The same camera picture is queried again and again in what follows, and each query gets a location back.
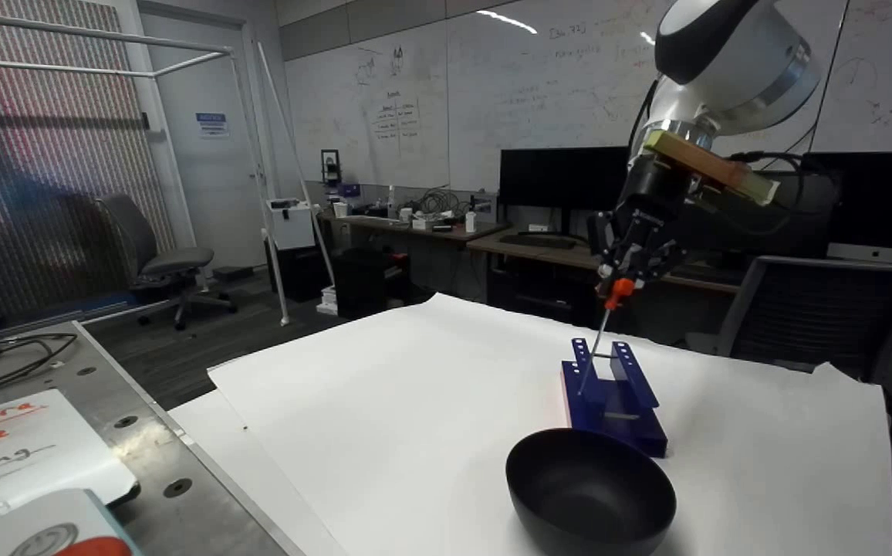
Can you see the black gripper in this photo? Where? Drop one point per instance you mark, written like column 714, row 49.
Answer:
column 644, row 234

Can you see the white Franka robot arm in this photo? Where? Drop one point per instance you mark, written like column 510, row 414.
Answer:
column 733, row 58

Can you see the black bowl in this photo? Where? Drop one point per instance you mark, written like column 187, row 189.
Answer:
column 592, row 498

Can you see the black keyboard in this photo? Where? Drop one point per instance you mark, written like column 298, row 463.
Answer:
column 540, row 238

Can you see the wooden desk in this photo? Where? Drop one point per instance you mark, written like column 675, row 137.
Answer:
column 527, row 252

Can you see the black computer monitor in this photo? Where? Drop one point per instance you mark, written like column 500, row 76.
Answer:
column 564, row 187
column 879, row 201

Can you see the blue rack with orange base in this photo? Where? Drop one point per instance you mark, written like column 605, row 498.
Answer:
column 614, row 402

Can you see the white cup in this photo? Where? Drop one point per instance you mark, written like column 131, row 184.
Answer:
column 471, row 221

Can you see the grey mesh chair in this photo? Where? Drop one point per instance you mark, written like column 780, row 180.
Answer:
column 826, row 311

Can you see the white table cloth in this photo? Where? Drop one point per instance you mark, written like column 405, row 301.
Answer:
column 393, row 412

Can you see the white plastic container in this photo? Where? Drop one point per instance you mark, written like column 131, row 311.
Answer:
column 293, row 223

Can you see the white door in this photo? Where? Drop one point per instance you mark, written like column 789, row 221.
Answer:
column 207, row 175

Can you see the blue door sign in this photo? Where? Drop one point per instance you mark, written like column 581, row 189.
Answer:
column 210, row 120

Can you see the grey office chair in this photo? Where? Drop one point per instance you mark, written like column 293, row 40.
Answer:
column 153, row 257

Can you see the handwritten white paper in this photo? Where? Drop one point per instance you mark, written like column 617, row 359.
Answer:
column 24, row 452

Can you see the red and white booklet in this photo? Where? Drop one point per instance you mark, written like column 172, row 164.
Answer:
column 45, row 529

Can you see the wooden wrist mount plate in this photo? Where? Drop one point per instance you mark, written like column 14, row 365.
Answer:
column 718, row 164

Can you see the white pipe frame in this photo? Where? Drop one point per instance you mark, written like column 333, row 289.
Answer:
column 172, row 156

